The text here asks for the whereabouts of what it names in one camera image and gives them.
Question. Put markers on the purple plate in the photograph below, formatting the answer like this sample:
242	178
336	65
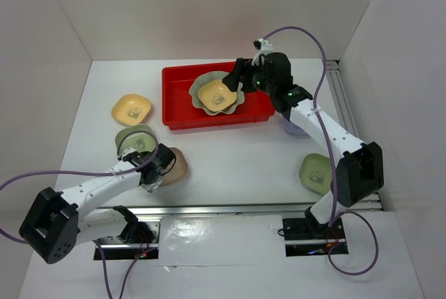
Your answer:
293	129

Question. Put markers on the yellow panda plate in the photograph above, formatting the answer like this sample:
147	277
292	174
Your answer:
216	96
131	109

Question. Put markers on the large green scalloped bowl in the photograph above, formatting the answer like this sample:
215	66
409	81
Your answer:
204	79

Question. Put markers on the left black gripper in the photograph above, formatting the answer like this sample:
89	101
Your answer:
159	173

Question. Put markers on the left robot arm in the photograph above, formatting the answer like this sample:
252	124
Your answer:
60	220

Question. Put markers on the green panda plate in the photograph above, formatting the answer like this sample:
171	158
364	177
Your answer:
139	137
316	173

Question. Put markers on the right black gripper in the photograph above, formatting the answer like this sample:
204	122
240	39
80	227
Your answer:
242	67

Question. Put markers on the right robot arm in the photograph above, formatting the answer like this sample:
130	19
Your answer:
299	107

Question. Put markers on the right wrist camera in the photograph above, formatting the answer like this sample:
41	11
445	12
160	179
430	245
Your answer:
263	47

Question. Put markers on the pink panda plate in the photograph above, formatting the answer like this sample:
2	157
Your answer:
177	170

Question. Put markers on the aluminium rail front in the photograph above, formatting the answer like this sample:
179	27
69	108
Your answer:
220	210

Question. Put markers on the red plastic bin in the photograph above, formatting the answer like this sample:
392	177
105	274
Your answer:
178	113

